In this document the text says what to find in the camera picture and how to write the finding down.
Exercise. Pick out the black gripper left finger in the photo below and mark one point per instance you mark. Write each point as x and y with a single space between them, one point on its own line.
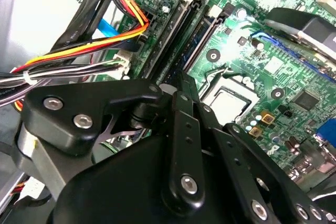
65 98

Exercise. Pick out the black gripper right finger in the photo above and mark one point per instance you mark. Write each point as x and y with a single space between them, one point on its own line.
249 171

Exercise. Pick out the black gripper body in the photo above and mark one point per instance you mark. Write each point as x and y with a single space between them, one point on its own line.
126 187

